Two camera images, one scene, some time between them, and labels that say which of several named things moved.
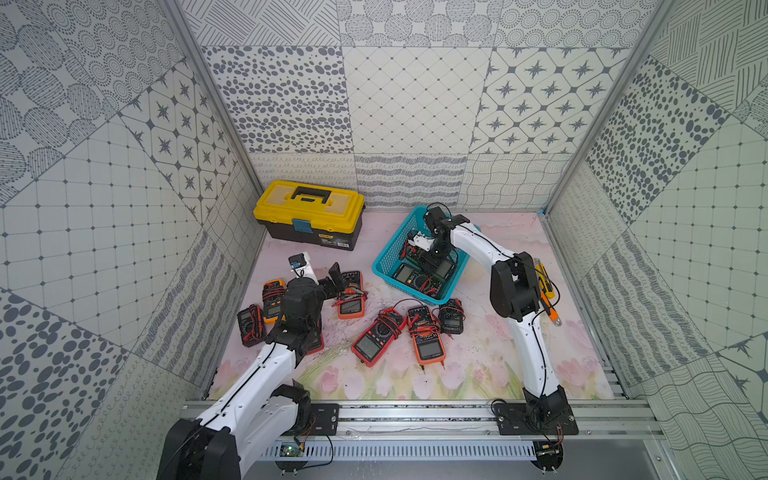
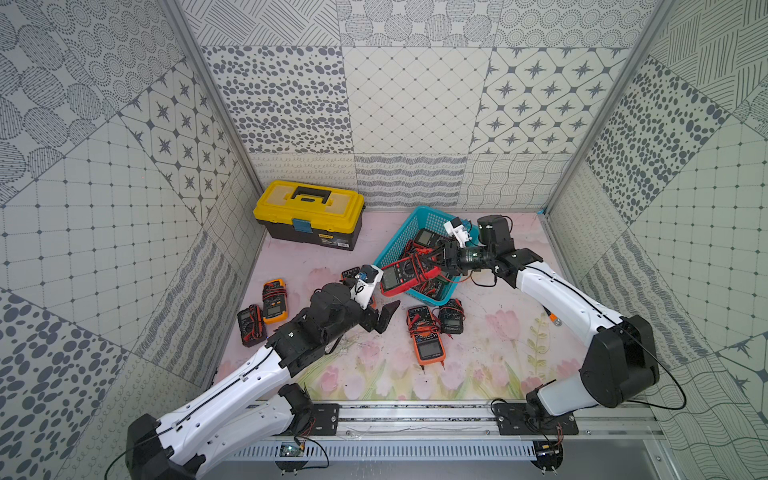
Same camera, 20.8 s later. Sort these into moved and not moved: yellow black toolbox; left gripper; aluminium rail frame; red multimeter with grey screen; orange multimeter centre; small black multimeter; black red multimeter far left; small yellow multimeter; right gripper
Moved: left gripper; right gripper; red multimeter with grey screen
Not moved: yellow black toolbox; black red multimeter far left; small yellow multimeter; aluminium rail frame; small black multimeter; orange multimeter centre
